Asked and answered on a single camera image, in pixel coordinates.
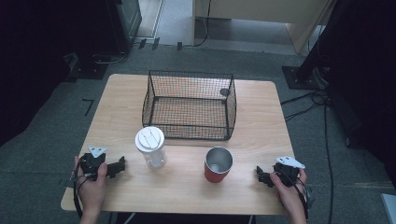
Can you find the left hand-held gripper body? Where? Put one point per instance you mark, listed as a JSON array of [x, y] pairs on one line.
[[90, 163]]

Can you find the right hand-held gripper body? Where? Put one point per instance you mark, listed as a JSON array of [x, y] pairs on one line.
[[288, 171]]

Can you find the clear cup with white lid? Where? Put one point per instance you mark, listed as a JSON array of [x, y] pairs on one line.
[[150, 140]]

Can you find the red cup with steel inside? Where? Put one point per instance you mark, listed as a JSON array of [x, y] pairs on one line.
[[216, 175]]

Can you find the person's right hand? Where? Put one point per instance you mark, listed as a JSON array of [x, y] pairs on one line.
[[291, 199]]

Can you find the person's left hand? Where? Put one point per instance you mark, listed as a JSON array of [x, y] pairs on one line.
[[91, 194]]

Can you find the round dark table cap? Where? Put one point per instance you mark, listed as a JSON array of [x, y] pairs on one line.
[[224, 92]]

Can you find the pale grey flat object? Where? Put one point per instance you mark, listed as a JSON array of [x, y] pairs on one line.
[[390, 208]]

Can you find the black cabinet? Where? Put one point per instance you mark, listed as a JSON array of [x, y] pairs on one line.
[[124, 25]]

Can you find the light wooden furniture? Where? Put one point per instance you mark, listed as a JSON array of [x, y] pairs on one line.
[[264, 11]]

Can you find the black stand base plate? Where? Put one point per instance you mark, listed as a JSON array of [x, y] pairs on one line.
[[88, 70], [295, 77]]

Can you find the black stand post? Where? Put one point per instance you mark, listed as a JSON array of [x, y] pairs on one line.
[[323, 37]]

